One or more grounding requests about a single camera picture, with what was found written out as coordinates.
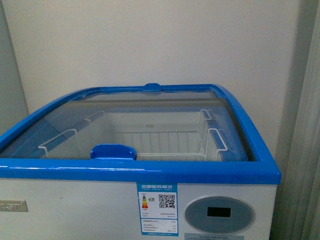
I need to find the sliding glass lid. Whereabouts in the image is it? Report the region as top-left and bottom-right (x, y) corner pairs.
(0, 98), (254, 162)

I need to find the white blue chest freezer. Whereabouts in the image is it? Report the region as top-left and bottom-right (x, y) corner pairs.
(0, 83), (281, 240)

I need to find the blue energy label sticker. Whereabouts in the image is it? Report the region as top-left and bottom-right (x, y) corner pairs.
(136, 182), (179, 237)

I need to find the grey oval control panel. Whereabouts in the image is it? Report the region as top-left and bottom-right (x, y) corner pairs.
(184, 196), (255, 234)

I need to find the grey instruction sticker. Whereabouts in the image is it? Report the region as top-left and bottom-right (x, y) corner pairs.
(184, 233), (245, 240)

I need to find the white vertical curtain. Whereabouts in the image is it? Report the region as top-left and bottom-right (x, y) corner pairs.
(270, 0), (320, 240)

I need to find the silver brand nameplate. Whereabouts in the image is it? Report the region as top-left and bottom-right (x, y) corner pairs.
(0, 200), (28, 213)

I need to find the white wire freezer basket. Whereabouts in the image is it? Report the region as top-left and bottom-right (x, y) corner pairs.
(37, 109), (229, 162)

